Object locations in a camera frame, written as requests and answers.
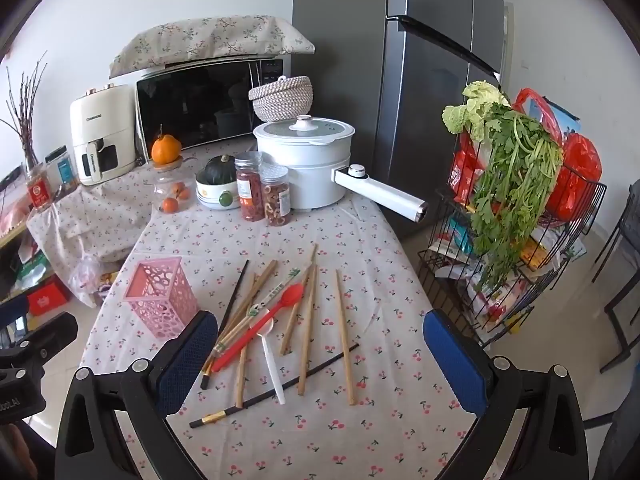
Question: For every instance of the red snack packet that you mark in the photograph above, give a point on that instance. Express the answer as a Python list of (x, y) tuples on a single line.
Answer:
[(465, 165)]

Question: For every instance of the red label glass jar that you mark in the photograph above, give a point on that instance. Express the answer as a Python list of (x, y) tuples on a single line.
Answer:
[(39, 190)]

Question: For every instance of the green leafy herbs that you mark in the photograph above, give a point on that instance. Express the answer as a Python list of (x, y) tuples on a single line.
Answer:
[(510, 175)]

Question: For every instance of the green pumpkin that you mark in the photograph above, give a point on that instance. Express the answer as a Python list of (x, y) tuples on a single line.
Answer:
[(217, 167)]

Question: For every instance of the red plastic bag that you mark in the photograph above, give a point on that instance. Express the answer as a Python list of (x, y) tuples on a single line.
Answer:
[(580, 165)]

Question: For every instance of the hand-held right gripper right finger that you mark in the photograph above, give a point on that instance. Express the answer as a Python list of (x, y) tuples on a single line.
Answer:
[(452, 360)]

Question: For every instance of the jar of dried fruit slices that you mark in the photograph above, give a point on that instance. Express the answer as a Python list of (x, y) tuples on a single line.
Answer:
[(275, 200)]

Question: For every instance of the black microwave oven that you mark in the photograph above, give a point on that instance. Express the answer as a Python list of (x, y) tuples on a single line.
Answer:
[(200, 100)]

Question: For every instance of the floral cloth cover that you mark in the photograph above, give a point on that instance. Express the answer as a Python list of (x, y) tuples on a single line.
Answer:
[(210, 40)]

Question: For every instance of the woven lidded basket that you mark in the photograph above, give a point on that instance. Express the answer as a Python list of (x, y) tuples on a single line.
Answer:
[(282, 97)]

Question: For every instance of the red box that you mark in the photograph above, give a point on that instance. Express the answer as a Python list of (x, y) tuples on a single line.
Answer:
[(47, 297)]

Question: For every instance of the paper-wrapped disposable chopsticks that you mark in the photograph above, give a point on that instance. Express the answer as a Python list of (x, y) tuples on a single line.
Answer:
[(272, 297)]

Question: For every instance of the dry branches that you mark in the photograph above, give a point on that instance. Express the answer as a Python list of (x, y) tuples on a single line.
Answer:
[(27, 110)]

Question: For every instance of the black chopstick with gold band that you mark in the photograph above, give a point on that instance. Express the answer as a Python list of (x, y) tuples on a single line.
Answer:
[(235, 292), (320, 367)]

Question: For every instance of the grey refrigerator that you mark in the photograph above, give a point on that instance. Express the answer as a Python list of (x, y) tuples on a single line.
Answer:
[(350, 60)]

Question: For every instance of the small floral cloth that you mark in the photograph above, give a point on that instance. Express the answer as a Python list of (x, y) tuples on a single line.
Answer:
[(100, 215)]

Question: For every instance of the napa cabbage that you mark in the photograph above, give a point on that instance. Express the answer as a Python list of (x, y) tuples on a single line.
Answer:
[(475, 105)]

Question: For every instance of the clear plastic bag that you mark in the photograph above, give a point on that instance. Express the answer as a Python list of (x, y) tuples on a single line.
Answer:
[(85, 280)]

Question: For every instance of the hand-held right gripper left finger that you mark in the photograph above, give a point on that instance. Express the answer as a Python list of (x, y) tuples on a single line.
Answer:
[(185, 360)]

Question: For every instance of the white electric pot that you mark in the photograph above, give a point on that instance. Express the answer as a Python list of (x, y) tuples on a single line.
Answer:
[(310, 170)]

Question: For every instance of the white plastic spoon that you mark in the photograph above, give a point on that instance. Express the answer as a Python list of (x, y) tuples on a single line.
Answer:
[(274, 375)]

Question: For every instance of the pink perforated utensil holder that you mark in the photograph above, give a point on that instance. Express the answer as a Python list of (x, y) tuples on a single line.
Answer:
[(160, 300)]

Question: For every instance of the jar of red dried berries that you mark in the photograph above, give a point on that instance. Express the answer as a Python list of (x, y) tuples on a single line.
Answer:
[(248, 190)]

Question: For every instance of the red plastic spoon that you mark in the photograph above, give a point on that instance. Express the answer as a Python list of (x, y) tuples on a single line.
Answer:
[(292, 294)]

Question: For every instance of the cream air fryer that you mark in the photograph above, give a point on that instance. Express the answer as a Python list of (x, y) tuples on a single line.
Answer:
[(100, 125)]

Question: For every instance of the blue white packet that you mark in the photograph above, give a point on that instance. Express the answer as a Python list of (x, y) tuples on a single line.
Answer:
[(457, 235)]

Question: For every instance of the small orange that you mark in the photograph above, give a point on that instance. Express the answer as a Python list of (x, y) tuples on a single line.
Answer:
[(181, 191), (170, 204)]

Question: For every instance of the black chair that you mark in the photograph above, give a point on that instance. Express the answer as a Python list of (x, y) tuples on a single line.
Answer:
[(625, 280)]

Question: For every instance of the white bowl with green dot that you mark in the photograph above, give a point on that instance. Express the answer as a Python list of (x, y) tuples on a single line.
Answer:
[(210, 192)]

